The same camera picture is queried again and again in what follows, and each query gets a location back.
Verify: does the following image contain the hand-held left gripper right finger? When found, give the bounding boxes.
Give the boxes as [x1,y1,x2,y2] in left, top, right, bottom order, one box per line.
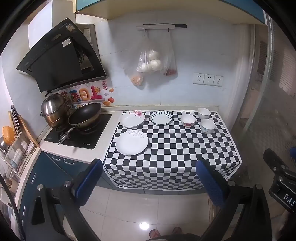
[196,159,272,241]

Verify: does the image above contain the clear bag of orange food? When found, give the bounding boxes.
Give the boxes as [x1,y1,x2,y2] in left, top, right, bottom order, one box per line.
[131,74,144,87]

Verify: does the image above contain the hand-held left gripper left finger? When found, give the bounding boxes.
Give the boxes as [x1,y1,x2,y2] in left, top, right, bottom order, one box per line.
[27,159,104,241]

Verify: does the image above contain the stainless steel steamer pot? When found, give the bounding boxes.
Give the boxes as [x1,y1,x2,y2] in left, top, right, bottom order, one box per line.
[40,92,70,128]

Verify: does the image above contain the blue print white bowl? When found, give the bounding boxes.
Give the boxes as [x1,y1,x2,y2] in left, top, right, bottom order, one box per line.
[200,119,216,134]

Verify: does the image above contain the pink floral white plate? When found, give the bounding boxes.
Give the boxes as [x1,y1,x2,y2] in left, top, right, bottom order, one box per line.
[119,110,146,128]

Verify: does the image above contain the glass sliding door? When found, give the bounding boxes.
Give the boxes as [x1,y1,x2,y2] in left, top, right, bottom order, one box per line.
[240,14,296,163]

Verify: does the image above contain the metal dish rack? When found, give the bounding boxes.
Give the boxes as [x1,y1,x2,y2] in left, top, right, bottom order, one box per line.
[0,130,38,186]

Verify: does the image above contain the colourful wall stickers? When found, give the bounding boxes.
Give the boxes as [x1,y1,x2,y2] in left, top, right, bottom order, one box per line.
[57,81,115,109]

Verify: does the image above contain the clear bag of white buns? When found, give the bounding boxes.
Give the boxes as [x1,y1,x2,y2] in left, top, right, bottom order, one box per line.
[122,30,173,80]

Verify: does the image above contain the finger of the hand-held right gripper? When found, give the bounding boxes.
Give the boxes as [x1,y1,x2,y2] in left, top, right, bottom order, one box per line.
[263,148,289,173]

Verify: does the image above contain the black range hood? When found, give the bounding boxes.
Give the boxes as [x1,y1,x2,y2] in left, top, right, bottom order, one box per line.
[16,18,109,93]

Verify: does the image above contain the wooden cutting board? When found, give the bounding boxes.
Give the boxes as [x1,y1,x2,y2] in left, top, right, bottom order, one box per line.
[17,115,40,147]

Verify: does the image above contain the black wok with handle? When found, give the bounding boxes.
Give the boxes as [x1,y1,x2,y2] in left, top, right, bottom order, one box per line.
[57,103,102,146]

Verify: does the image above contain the white bowl with dark rim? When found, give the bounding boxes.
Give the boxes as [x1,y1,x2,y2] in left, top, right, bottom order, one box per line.
[197,108,211,120]

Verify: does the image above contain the black glass gas cooktop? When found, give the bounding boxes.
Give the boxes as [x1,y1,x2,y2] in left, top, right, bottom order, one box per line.
[44,113,112,150]

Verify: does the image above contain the clear bag of red food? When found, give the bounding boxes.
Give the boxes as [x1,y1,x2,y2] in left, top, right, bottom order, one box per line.
[162,31,178,77]

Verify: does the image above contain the black white checkered cloth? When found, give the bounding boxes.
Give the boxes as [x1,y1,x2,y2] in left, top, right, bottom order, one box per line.
[103,111,242,191]

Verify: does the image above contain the red floral bowl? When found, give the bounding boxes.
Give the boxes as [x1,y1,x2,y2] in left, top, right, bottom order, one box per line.
[180,114,196,128]

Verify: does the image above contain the white wall hook rail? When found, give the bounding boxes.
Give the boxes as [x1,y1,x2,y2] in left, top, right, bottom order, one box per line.
[136,24,188,32]

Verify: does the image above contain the blue base cabinet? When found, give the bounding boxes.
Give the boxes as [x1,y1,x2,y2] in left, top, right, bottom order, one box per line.
[16,151,93,241]

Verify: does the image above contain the dark striped rim plate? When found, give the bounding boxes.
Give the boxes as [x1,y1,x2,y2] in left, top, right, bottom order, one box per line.
[149,111,173,126]

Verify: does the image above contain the large white plate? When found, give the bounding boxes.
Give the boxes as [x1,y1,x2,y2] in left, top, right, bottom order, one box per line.
[115,130,149,155]

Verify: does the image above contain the blue overhead wall cabinet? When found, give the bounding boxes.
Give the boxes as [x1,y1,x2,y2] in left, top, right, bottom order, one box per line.
[73,0,266,25]

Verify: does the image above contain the orange plastic container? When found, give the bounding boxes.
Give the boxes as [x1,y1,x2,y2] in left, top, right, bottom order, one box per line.
[2,126,15,145]

